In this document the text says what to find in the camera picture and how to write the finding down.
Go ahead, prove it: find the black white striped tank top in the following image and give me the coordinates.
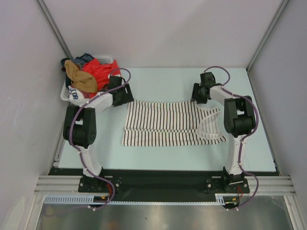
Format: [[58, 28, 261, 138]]
[[122, 101, 226, 147]]

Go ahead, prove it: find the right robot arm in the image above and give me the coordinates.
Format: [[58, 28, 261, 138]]
[[191, 72, 259, 192]]

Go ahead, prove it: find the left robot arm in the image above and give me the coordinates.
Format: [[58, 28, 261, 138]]
[[63, 75, 134, 192]]

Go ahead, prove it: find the red garment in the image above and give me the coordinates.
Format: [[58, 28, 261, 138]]
[[83, 58, 121, 91]]

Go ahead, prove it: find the white plastic laundry basket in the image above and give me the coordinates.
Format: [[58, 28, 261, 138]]
[[59, 55, 113, 106]]

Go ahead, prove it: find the tan brown garment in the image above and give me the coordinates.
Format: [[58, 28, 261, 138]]
[[64, 60, 98, 93]]

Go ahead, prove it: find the dark blue garment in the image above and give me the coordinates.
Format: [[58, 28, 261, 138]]
[[71, 53, 94, 65]]

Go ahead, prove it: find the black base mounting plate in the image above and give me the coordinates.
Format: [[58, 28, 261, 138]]
[[47, 168, 280, 202]]

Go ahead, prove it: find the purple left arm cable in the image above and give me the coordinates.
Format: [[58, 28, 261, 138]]
[[71, 68, 131, 211]]

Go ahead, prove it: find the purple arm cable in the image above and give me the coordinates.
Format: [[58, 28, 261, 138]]
[[203, 66, 260, 211], [71, 68, 131, 211]]

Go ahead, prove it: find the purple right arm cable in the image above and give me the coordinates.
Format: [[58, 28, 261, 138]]
[[203, 66, 260, 211]]

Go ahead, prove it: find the white slotted cable duct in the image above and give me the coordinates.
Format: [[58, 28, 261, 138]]
[[44, 195, 231, 206]]

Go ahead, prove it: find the left aluminium corner post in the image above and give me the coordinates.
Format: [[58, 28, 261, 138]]
[[35, 0, 72, 58]]

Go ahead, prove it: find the aluminium corner post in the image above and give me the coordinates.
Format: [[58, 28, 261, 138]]
[[246, 0, 291, 73], [35, 0, 72, 58]]

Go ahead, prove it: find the aluminium frame rail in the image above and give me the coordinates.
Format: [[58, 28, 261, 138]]
[[34, 176, 295, 196]]

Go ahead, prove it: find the right aluminium corner post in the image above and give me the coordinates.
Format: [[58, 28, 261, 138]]
[[246, 0, 291, 73]]

